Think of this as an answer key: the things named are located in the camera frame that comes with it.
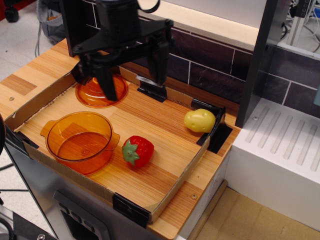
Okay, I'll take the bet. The cardboard fence with black tape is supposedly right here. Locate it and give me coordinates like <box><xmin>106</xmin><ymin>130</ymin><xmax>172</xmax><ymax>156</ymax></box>
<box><xmin>0</xmin><ymin>51</ymin><xmax>238</xmax><ymax>239</ymax></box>

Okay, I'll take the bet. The orange transparent pot lid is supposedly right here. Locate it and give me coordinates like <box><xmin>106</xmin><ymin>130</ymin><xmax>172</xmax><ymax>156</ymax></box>
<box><xmin>75</xmin><ymin>74</ymin><xmax>128</xmax><ymax>108</ymax></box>

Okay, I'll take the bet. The grey vertical post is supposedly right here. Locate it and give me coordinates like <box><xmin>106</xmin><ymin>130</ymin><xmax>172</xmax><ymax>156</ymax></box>
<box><xmin>235</xmin><ymin>0</ymin><xmax>290</xmax><ymax>128</ymax></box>

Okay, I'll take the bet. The white toy sink drainboard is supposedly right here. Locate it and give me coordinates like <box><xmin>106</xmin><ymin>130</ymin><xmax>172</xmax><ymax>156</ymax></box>
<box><xmin>225</xmin><ymin>99</ymin><xmax>320</xmax><ymax>230</ymax></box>

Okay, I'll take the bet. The orange transparent plastic pot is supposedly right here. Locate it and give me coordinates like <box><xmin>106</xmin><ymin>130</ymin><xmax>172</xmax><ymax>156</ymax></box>
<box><xmin>40</xmin><ymin>111</ymin><xmax>120</xmax><ymax>176</ymax></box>

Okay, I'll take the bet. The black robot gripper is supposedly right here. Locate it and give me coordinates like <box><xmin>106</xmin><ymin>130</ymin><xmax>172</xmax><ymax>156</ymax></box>
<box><xmin>73</xmin><ymin>0</ymin><xmax>174</xmax><ymax>101</ymax></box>

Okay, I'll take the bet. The red toy strawberry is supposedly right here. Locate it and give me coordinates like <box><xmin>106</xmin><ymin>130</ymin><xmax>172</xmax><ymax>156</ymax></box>
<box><xmin>121</xmin><ymin>135</ymin><xmax>155</xmax><ymax>168</ymax></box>

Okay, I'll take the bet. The yellow toy potato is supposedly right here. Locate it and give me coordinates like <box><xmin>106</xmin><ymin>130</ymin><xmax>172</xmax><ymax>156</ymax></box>
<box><xmin>184</xmin><ymin>108</ymin><xmax>216</xmax><ymax>133</ymax></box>

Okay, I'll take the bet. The grey fabric bag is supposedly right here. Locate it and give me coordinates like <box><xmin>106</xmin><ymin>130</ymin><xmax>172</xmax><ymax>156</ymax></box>
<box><xmin>36</xmin><ymin>0</ymin><xmax>66</xmax><ymax>47</ymax></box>

